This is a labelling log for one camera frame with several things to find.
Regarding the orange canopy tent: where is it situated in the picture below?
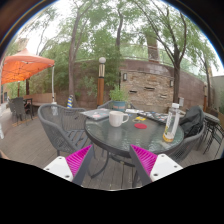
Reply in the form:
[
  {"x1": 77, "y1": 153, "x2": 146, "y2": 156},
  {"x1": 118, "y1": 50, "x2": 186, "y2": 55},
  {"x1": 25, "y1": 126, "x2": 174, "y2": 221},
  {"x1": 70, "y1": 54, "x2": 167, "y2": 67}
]
[{"x1": 0, "y1": 47, "x2": 56, "y2": 86}]

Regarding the white ceramic mug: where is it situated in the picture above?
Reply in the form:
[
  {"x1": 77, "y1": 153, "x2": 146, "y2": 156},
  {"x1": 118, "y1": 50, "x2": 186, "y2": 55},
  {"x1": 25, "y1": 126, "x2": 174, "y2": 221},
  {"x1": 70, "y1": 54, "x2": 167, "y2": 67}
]
[{"x1": 108, "y1": 110, "x2": 130, "y2": 128}]

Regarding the blue yellow striped cone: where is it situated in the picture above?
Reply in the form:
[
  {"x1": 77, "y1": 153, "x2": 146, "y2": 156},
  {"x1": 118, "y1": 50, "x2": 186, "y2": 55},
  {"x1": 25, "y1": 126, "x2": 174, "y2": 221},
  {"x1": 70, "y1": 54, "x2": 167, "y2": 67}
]
[{"x1": 66, "y1": 94, "x2": 74, "y2": 109}]

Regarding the clear white-capped drink bottle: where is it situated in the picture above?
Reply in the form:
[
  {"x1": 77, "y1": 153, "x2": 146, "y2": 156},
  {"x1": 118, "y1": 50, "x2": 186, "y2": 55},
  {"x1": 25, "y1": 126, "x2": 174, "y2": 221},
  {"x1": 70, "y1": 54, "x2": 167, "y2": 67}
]
[{"x1": 162, "y1": 102, "x2": 181, "y2": 144}]

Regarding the dark-trunked tree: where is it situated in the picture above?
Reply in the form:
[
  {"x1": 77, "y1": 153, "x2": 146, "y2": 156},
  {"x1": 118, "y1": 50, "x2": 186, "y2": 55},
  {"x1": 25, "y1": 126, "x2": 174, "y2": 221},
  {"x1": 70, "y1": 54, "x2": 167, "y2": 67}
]
[{"x1": 133, "y1": 0, "x2": 214, "y2": 104}]

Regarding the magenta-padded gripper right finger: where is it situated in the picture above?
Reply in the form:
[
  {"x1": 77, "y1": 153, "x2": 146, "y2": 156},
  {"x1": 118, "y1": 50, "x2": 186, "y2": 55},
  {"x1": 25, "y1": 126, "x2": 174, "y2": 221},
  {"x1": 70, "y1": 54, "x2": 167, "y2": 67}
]
[{"x1": 128, "y1": 143, "x2": 184, "y2": 187}]

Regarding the black jacket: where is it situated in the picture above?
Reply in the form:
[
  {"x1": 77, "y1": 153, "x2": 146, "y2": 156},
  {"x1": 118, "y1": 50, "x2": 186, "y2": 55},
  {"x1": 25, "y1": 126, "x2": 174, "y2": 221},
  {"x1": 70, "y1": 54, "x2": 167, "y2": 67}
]
[{"x1": 179, "y1": 105, "x2": 206, "y2": 138}]

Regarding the silver laptop with stickers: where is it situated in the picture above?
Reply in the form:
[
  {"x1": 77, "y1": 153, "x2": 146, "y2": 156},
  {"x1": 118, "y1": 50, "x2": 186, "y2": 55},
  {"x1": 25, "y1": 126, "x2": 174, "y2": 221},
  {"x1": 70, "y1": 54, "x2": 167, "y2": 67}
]
[{"x1": 79, "y1": 108, "x2": 113, "y2": 122}]

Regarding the group of dark patio chairs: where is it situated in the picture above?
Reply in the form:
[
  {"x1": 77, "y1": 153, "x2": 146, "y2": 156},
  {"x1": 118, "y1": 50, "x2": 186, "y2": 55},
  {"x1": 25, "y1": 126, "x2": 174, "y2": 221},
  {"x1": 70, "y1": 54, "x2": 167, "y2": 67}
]
[{"x1": 7, "y1": 96, "x2": 34, "y2": 123}]

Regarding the black metal chair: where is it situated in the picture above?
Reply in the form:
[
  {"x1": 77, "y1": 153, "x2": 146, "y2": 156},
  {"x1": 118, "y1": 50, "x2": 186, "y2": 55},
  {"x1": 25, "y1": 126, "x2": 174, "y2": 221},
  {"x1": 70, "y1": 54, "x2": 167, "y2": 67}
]
[{"x1": 201, "y1": 113, "x2": 224, "y2": 154}]

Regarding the flat round red coaster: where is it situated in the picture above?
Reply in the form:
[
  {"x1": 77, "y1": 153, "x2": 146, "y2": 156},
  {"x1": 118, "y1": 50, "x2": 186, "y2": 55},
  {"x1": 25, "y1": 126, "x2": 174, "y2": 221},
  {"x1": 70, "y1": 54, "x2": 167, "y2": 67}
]
[{"x1": 133, "y1": 123, "x2": 148, "y2": 130}]

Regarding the green plant in teal pot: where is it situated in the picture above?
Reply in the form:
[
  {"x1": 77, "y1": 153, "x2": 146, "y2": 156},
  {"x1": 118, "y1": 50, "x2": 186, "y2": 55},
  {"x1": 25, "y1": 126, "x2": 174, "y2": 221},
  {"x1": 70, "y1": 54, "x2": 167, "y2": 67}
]
[{"x1": 109, "y1": 84, "x2": 129, "y2": 112}]

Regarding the globe-topped lamp post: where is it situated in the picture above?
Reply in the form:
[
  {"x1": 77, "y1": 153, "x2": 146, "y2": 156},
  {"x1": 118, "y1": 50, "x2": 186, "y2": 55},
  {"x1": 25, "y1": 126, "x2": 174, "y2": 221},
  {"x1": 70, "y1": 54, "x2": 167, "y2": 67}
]
[{"x1": 96, "y1": 56, "x2": 107, "y2": 108}]

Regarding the black laptop with stickers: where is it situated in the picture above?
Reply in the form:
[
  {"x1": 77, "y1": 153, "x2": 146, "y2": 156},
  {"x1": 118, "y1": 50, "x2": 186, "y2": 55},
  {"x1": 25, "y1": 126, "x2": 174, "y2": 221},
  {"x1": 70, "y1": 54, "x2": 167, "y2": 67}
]
[{"x1": 137, "y1": 110, "x2": 169, "y2": 125}]

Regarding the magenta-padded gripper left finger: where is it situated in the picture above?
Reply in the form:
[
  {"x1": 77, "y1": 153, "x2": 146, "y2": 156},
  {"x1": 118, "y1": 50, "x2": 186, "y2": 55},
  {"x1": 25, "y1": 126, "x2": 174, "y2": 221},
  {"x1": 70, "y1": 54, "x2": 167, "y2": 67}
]
[{"x1": 43, "y1": 144, "x2": 95, "y2": 187}]

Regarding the white paper sheet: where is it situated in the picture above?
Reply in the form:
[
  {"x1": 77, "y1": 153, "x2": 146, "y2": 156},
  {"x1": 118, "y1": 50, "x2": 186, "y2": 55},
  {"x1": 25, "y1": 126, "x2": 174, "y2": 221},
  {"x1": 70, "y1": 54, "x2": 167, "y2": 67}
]
[{"x1": 124, "y1": 108, "x2": 144, "y2": 115}]

